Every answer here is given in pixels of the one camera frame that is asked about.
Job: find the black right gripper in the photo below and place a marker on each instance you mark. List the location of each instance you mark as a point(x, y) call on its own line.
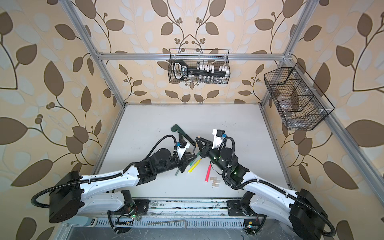
point(205, 152)

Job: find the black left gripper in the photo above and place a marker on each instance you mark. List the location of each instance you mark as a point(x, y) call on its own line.
point(184, 161)

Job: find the yellow highlighter pen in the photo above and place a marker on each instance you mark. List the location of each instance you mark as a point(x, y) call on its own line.
point(194, 165)

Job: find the green highlighter pen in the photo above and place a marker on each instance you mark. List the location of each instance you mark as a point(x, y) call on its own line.
point(195, 159)

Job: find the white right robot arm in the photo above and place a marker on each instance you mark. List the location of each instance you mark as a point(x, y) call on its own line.
point(298, 210)

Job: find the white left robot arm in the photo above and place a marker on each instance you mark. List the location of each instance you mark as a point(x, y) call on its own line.
point(107, 192)

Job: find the pink highlighter pen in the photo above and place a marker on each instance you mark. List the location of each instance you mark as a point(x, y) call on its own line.
point(207, 178)

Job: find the green pipe wrench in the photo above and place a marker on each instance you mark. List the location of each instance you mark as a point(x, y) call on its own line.
point(177, 128)

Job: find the black socket set holder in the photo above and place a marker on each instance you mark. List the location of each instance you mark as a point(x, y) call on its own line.
point(199, 72)

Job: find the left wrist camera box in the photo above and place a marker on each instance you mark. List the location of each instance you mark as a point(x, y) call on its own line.
point(181, 148)

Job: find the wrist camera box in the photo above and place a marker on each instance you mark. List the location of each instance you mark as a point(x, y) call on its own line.
point(219, 136)
point(181, 148)

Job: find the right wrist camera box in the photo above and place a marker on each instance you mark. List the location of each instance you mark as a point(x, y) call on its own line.
point(219, 136)

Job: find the black wire basket centre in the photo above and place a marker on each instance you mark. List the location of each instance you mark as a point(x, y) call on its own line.
point(199, 54)

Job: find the black wire basket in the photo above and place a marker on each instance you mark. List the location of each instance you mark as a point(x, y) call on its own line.
point(199, 54)
point(299, 100)

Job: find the black wire basket right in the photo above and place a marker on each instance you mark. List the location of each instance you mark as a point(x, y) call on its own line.
point(299, 100)

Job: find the aluminium frame rail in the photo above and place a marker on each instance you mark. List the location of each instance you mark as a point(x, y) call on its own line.
point(317, 67)

